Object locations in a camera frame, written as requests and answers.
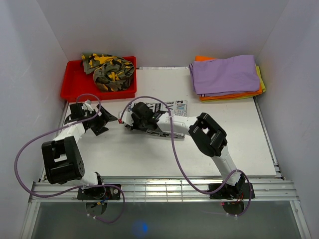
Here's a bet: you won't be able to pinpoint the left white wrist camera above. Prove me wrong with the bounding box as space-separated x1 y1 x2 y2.
81 100 94 112

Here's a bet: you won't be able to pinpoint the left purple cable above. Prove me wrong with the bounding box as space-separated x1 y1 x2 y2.
14 93 127 224

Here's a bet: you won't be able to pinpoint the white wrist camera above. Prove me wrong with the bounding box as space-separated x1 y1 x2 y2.
81 100 94 112
118 103 134 126

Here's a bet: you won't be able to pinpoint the newspaper print trousers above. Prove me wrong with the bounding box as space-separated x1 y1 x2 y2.
124 100 187 137

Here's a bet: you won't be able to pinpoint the folded purple trousers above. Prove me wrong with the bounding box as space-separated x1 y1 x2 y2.
188 54 261 96

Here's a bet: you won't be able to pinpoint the purple cable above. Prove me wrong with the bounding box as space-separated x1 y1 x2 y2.
14 93 127 224
119 96 253 217

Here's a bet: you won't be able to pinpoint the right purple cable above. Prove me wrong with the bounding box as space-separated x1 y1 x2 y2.
119 96 253 217

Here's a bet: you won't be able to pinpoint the folded orange trousers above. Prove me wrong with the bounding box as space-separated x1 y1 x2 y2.
194 55 264 103

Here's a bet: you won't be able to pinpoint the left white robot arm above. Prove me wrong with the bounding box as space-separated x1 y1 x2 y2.
41 101 118 199

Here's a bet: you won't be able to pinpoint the folded yellow trousers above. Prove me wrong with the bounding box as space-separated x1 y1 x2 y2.
256 65 267 92

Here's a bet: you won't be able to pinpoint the red plastic bin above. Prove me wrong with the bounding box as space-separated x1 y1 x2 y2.
60 60 137 103

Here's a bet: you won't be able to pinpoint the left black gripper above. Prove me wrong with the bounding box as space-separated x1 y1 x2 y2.
84 104 117 135

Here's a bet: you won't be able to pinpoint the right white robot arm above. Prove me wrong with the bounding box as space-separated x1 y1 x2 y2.
119 102 255 200

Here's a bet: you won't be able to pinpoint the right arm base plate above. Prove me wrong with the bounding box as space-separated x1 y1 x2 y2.
210 182 255 200

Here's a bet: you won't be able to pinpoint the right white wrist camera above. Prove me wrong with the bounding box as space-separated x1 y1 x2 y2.
118 103 134 126

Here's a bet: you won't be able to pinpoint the aluminium mounting rail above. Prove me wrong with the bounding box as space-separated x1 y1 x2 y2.
32 179 299 203

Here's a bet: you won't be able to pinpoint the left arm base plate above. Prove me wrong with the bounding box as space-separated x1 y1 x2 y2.
76 184 121 201

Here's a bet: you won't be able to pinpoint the camouflage trousers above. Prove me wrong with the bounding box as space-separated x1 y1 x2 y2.
81 53 135 92

